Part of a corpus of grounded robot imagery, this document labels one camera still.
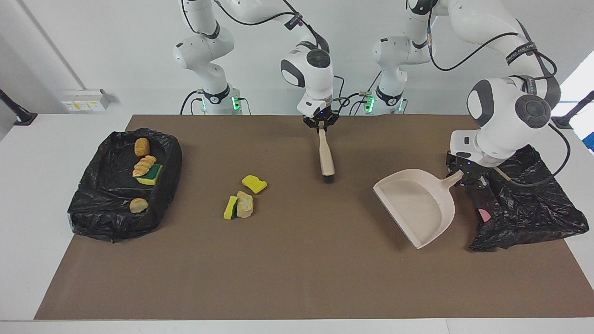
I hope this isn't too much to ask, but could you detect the rectangular bin with black bag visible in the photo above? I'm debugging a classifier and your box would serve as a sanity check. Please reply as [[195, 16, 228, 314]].
[[67, 128, 183, 243]]

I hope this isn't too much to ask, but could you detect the yellow green sponge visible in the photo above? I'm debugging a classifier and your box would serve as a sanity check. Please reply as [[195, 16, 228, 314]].
[[223, 195, 239, 220], [136, 163, 163, 186]]

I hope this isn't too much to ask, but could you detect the wavy all-yellow sponge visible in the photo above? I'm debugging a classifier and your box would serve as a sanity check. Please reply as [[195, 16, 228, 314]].
[[241, 174, 268, 194]]

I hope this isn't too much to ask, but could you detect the pink bin with black bag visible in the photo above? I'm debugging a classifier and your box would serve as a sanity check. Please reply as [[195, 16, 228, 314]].
[[466, 144, 590, 252]]

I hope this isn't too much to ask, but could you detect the brown table mat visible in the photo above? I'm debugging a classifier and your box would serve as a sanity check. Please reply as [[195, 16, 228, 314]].
[[34, 115, 594, 321]]

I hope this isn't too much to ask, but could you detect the wooden hand brush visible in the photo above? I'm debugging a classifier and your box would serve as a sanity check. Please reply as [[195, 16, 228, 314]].
[[317, 128, 336, 181]]

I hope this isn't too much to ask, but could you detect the black left base cable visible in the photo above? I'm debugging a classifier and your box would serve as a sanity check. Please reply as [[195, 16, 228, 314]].
[[335, 72, 383, 115]]

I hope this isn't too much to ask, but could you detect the black right base cable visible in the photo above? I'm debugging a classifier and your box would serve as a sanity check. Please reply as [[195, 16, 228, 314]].
[[180, 90, 205, 115]]

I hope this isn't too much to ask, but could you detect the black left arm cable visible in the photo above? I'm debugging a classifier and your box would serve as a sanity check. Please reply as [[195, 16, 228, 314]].
[[427, 0, 572, 188]]

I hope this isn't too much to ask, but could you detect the black stand foot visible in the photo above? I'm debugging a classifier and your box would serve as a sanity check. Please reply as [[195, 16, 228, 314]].
[[0, 89, 38, 126], [551, 90, 594, 129]]

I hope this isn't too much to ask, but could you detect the beige plastic dustpan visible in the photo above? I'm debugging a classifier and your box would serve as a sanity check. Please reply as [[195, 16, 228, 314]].
[[373, 169, 465, 250]]

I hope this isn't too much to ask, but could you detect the white wall socket box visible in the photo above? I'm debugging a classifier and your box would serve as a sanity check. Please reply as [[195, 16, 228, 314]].
[[62, 89, 110, 113]]

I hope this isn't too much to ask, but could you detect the black base cable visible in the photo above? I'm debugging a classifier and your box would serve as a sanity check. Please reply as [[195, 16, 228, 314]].
[[180, 90, 205, 115], [335, 72, 383, 115]]

